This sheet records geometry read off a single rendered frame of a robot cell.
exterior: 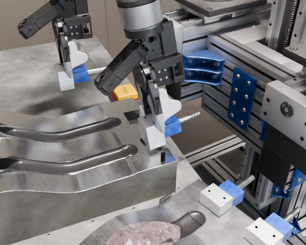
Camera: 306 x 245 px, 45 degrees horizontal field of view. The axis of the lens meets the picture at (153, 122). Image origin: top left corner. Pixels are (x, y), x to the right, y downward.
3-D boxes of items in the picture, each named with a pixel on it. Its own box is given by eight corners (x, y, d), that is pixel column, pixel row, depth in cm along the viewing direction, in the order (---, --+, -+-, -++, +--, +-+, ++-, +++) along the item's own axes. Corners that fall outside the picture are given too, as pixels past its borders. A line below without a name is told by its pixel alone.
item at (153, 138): (195, 119, 83) (193, 97, 81) (206, 129, 79) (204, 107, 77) (142, 139, 80) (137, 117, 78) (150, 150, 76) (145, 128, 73)
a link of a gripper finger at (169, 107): (189, 128, 73) (178, 83, 70) (162, 138, 72) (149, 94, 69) (183, 124, 76) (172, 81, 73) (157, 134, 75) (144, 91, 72)
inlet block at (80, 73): (104, 73, 102) (103, 55, 99) (110, 81, 98) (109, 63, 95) (57, 82, 98) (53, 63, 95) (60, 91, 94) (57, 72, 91)
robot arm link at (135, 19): (125, 10, 60) (110, 2, 67) (130, 38, 63) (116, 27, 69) (166, -2, 62) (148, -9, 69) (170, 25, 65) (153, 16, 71)
